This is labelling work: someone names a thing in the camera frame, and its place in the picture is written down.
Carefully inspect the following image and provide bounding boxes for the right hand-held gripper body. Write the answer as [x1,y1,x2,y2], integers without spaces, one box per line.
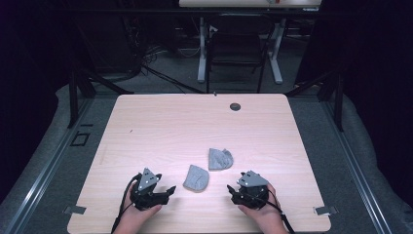
[231,170,271,211]

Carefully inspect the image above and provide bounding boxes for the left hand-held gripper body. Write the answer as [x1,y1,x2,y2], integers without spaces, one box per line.
[130,167,170,212]

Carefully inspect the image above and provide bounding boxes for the grey sock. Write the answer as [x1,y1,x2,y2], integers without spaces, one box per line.
[207,147,235,172]
[182,164,210,193]

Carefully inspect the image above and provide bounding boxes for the person's left hand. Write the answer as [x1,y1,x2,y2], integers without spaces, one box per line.
[112,181,163,234]

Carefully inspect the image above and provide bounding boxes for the person's right hand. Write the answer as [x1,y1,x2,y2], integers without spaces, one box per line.
[238,182,290,234]

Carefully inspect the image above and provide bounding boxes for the black metal stand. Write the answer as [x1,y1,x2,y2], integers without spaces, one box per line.
[284,66,346,133]
[65,62,134,130]

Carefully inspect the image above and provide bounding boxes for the black chair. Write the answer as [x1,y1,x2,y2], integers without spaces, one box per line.
[205,13,277,95]

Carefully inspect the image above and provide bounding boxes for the dark equipment cabinet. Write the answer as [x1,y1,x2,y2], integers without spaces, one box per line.
[73,13,144,76]

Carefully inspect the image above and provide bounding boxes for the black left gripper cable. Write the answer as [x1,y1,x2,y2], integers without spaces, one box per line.
[110,173,144,234]

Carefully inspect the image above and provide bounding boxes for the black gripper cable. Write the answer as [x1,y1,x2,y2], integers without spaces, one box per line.
[110,173,144,234]
[245,188,296,234]

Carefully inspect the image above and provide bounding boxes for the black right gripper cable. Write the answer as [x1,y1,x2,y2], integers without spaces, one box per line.
[245,188,296,234]

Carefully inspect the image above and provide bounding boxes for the grey table bracket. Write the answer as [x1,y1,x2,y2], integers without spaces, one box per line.
[62,205,88,215]
[313,205,339,216]

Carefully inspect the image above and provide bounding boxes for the aluminium floor rail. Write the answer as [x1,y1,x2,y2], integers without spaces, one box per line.
[4,97,95,234]
[320,97,394,234]

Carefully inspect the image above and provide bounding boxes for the black floor cable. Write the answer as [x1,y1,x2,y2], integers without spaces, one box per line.
[139,62,207,96]

